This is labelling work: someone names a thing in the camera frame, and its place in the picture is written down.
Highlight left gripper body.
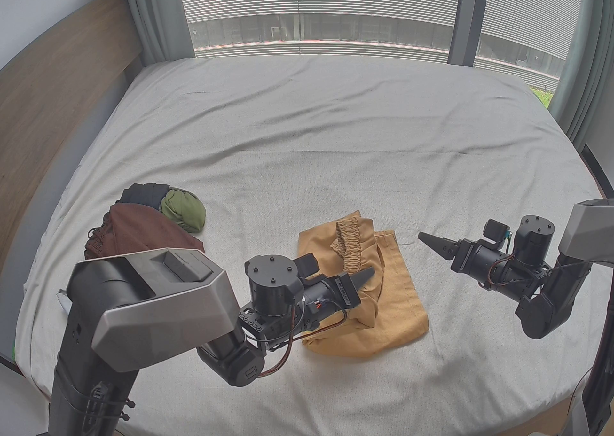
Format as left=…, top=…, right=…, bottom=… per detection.
left=302, top=272, right=361, bottom=324

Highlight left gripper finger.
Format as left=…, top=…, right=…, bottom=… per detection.
left=351, top=267, right=379, bottom=292

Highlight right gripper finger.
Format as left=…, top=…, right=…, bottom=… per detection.
left=418, top=231, right=459, bottom=261

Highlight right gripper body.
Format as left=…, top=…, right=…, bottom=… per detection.
left=451, top=238, right=511, bottom=281

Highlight tan shorts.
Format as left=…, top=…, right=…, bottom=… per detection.
left=297, top=210, right=429, bottom=358

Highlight bed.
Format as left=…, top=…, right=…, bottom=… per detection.
left=0, top=0, right=614, bottom=436

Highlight green garment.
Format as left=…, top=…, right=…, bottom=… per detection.
left=158, top=187, right=208, bottom=234

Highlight brown garment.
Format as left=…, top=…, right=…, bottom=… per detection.
left=84, top=203, right=206, bottom=260

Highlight black garment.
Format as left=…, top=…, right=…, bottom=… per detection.
left=119, top=181, right=169, bottom=210

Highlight grey-green curtain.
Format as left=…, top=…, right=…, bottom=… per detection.
left=547, top=0, right=614, bottom=149
left=100, top=0, right=195, bottom=66

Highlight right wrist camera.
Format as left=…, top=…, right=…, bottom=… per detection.
left=482, top=219, right=509, bottom=250

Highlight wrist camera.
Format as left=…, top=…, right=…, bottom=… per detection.
left=294, top=254, right=321, bottom=279
left=482, top=219, right=509, bottom=250

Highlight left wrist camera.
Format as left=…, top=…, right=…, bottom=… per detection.
left=294, top=254, right=321, bottom=279

